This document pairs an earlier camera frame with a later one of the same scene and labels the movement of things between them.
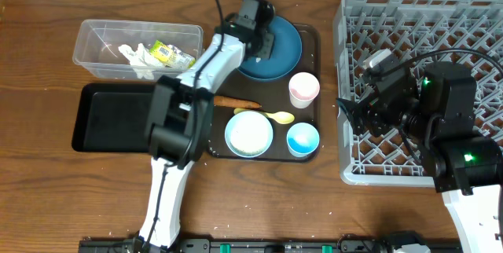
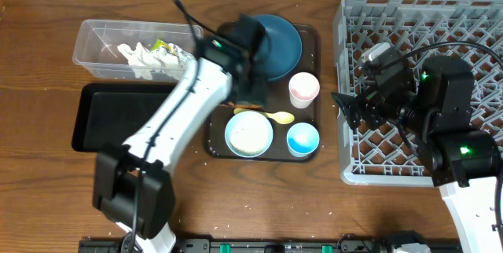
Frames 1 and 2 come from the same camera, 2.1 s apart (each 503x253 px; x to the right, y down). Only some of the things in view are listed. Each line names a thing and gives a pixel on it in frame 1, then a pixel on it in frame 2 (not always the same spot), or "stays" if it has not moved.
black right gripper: (371, 111) stays
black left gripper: (266, 53) → (259, 98)
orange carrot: (234, 102) stays
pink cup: (303, 87) stays
